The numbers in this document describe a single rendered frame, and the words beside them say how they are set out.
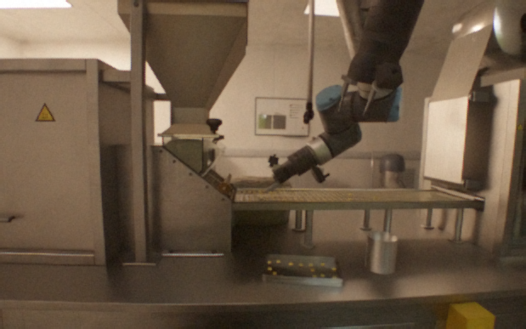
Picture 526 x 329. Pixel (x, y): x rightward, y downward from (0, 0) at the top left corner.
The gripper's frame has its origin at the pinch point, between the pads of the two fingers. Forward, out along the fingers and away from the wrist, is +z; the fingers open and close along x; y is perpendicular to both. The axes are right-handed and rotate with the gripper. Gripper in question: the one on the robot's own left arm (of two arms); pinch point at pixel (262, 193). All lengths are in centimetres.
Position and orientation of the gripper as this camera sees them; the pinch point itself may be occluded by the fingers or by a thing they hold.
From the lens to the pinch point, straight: 87.4
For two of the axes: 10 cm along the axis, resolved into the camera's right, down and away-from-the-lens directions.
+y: -5.1, -8.5, -1.2
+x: 0.7, 1.0, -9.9
